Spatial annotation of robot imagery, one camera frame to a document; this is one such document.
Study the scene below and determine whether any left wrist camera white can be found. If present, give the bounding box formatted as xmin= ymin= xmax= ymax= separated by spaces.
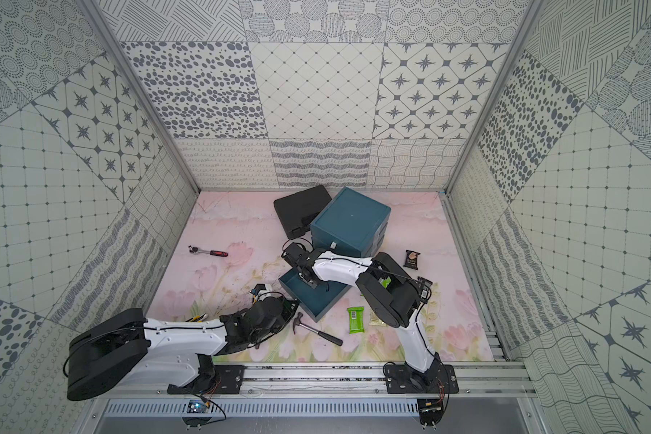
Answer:
xmin=251 ymin=283 xmax=268 ymax=303

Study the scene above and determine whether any green cookie packet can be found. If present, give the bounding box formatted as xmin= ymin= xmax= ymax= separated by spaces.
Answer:
xmin=347 ymin=307 xmax=365 ymax=335

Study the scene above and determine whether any teal bottom drawer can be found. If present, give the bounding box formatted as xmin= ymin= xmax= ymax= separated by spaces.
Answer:
xmin=278 ymin=271 xmax=350 ymax=323

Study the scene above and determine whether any red handled ratchet wrench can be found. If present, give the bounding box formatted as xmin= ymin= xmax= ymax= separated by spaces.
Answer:
xmin=188 ymin=246 xmax=229 ymax=258

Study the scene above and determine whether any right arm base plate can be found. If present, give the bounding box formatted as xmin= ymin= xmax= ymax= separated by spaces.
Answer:
xmin=383 ymin=361 xmax=459 ymax=394

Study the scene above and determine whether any aluminium mounting rail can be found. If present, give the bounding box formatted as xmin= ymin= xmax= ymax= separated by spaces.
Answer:
xmin=89 ymin=362 xmax=538 ymax=400

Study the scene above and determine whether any black claw hammer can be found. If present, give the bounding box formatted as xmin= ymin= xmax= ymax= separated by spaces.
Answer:
xmin=292 ymin=312 xmax=344 ymax=346

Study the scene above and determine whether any black plastic case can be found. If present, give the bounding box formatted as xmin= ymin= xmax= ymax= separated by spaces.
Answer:
xmin=273 ymin=186 xmax=332 ymax=240

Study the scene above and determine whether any white slotted cable duct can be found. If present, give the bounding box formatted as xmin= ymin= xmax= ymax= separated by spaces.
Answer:
xmin=104 ymin=398 xmax=418 ymax=419

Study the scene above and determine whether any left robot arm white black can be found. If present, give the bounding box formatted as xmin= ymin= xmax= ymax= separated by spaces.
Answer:
xmin=63 ymin=291 xmax=299 ymax=401

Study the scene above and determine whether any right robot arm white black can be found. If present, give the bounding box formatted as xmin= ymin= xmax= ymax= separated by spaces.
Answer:
xmin=281 ymin=242 xmax=442 ymax=377

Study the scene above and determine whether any teal drawer cabinet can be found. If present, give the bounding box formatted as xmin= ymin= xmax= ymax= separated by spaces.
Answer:
xmin=310 ymin=187 xmax=392 ymax=258

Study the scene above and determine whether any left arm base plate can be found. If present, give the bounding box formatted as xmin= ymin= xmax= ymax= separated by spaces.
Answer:
xmin=166 ymin=365 xmax=246 ymax=396

